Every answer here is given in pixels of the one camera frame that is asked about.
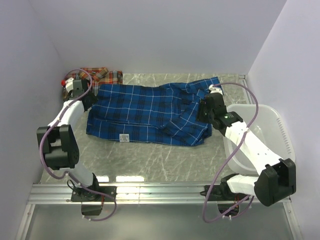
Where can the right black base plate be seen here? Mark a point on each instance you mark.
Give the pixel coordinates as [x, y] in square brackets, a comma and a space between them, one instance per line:
[222, 192]

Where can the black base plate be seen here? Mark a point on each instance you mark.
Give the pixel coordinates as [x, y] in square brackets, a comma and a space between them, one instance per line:
[222, 192]
[82, 195]

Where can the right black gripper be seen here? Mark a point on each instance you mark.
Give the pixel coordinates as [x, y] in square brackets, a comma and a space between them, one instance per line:
[202, 106]

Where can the blue plaid long sleeve shirt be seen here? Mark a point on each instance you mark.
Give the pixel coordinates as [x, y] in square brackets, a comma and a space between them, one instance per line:
[165, 114]

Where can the folded orange plaid shirt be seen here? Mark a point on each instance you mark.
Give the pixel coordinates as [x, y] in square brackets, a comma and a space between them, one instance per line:
[100, 76]

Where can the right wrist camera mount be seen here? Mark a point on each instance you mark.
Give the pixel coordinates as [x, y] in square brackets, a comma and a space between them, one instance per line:
[215, 89]

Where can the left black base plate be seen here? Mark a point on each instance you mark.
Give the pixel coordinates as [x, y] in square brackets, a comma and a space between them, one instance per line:
[82, 195]

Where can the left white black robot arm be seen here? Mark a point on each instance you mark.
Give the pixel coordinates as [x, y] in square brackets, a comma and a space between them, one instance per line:
[58, 148]

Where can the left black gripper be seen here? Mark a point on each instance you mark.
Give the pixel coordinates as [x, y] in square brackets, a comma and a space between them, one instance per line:
[93, 99]

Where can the aluminium mounting rail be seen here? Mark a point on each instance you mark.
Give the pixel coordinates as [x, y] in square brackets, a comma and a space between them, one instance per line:
[126, 193]

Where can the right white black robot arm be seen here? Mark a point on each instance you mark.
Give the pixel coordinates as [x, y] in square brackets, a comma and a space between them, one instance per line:
[262, 161]

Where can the white plastic basin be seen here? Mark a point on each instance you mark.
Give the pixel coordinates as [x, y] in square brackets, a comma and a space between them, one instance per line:
[269, 127]

